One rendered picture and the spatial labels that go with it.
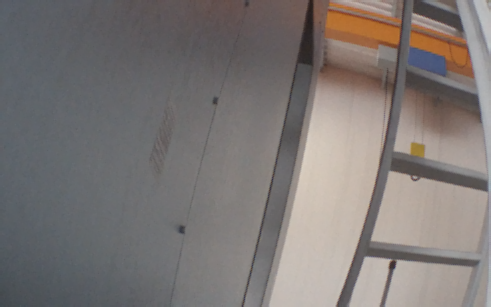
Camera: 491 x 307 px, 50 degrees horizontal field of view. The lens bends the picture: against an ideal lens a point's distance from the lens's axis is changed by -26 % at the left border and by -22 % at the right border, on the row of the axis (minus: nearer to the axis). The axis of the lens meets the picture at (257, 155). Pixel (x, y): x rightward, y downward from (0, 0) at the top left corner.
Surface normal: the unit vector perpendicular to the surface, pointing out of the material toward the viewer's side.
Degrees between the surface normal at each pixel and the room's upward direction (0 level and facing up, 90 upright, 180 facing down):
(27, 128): 90
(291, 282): 90
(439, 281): 90
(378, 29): 90
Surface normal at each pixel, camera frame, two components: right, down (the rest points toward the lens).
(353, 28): -0.04, -0.41
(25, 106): 0.98, 0.17
